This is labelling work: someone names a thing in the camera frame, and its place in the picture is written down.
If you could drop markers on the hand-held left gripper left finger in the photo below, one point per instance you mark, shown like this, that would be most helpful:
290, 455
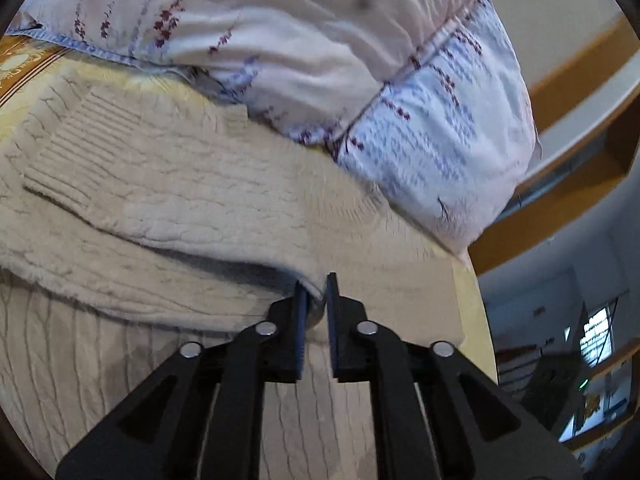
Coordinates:
300, 330

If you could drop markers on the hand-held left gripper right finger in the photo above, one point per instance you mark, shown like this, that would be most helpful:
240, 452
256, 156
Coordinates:
334, 330

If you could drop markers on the bright window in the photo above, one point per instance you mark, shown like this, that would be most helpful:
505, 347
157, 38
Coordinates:
597, 332

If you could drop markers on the floral pink white pillow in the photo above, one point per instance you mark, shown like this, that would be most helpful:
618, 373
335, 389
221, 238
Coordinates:
310, 45

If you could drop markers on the wooden bed headboard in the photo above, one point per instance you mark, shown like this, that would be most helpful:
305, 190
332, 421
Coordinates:
575, 80

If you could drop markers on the yellow orange patterned bed sheet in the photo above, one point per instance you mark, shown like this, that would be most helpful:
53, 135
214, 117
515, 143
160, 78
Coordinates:
20, 67

